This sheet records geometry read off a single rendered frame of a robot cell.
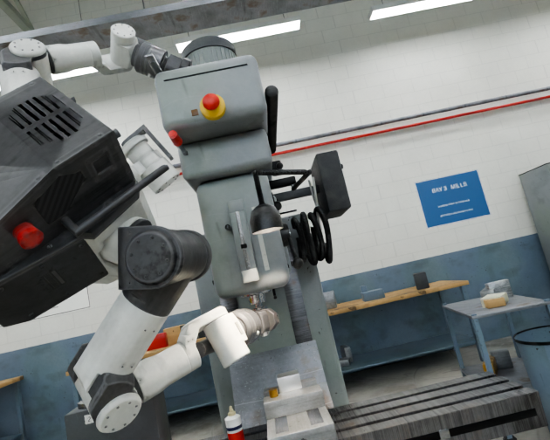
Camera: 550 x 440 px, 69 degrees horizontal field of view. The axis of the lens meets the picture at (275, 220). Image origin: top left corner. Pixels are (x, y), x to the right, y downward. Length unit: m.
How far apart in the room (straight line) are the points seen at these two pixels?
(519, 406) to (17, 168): 1.16
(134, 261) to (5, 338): 5.75
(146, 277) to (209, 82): 0.57
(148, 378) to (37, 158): 0.44
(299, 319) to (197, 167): 0.72
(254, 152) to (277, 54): 5.21
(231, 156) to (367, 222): 4.57
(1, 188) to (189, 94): 0.52
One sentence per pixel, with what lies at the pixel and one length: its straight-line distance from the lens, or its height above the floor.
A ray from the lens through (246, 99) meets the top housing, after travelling 1.02.
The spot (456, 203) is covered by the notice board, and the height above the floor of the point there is 1.82.
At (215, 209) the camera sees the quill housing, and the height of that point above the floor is 1.54.
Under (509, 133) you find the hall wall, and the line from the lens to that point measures 6.62.
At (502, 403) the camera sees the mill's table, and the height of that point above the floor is 0.92.
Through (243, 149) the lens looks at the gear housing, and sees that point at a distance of 1.07.
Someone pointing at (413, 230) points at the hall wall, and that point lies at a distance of 5.71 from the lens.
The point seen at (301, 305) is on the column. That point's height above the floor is 1.22.
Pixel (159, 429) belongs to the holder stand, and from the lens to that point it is 1.18.
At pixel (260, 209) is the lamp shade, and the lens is 0.89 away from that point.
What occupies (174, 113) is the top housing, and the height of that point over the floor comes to 1.77.
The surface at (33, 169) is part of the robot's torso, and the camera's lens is 0.65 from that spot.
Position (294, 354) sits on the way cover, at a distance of 1.51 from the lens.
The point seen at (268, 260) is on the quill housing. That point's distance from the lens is 1.05.
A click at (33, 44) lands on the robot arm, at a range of 1.21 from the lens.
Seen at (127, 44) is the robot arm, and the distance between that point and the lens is 1.30.
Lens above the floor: 1.33
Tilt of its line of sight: 9 degrees up
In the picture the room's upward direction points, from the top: 13 degrees counter-clockwise
